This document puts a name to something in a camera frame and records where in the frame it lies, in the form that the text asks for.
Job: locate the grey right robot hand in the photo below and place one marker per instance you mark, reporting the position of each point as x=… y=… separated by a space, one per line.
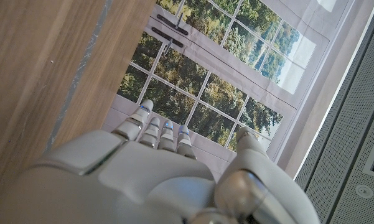
x=127 y=180

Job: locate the printed window forest backdrop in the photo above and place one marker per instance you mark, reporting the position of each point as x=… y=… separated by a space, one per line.
x=205 y=56

